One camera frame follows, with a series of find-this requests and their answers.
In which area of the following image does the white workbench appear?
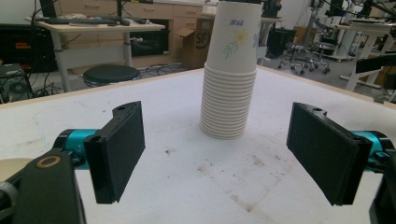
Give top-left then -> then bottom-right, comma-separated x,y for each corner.
323,17 -> 396,93

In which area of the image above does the dark bin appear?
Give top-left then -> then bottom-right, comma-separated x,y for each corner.
266,27 -> 297,60

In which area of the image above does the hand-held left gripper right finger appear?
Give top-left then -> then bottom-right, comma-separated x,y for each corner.
286,102 -> 390,207

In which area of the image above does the black equipment case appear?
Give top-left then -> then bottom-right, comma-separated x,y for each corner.
0,23 -> 59,75

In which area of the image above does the black keyboard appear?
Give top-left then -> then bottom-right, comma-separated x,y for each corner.
46,17 -> 131,27

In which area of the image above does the white-legged desk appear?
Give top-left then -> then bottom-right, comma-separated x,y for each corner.
24,16 -> 166,93

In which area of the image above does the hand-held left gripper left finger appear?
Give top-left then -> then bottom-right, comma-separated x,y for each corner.
52,100 -> 147,205

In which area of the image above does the printed cardboard box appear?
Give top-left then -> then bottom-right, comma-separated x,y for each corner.
177,17 -> 217,71

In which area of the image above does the black computer tower with fan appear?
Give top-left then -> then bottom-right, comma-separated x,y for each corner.
0,63 -> 35,105

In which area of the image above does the stack of paper cups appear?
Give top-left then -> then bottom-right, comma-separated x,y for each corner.
200,0 -> 263,141

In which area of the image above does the white table mat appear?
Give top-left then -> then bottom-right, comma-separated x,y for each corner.
0,65 -> 396,224

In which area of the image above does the black round stool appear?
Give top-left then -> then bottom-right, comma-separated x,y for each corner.
82,63 -> 142,89

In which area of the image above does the wooden drawer cabinet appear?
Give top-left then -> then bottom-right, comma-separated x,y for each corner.
55,0 -> 219,69

